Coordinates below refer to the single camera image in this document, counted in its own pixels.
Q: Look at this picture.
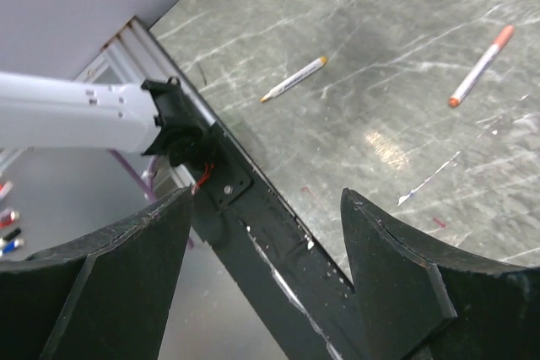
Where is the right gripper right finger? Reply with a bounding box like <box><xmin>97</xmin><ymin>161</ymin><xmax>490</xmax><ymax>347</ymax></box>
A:
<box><xmin>341</xmin><ymin>189</ymin><xmax>539</xmax><ymax>359</ymax></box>

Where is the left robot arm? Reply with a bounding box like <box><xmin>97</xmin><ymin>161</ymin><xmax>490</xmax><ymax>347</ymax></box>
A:
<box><xmin>1</xmin><ymin>71</ymin><xmax>219</xmax><ymax>167</ymax></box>

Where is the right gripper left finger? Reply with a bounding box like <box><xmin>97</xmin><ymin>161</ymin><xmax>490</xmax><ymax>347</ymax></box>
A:
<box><xmin>1</xmin><ymin>189</ymin><xmax>192</xmax><ymax>359</ymax></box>

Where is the white marker orange tip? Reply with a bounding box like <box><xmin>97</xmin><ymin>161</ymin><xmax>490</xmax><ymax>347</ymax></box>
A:
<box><xmin>448</xmin><ymin>25</ymin><xmax>515</xmax><ymax>108</ymax></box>

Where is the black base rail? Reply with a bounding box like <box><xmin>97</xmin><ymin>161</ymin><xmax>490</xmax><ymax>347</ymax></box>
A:
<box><xmin>138</xmin><ymin>77</ymin><xmax>381</xmax><ymax>360</ymax></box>

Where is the white marker yellow tip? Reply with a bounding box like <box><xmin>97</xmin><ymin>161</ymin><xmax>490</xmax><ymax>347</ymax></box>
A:
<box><xmin>260</xmin><ymin>56</ymin><xmax>327</xmax><ymax>103</ymax></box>

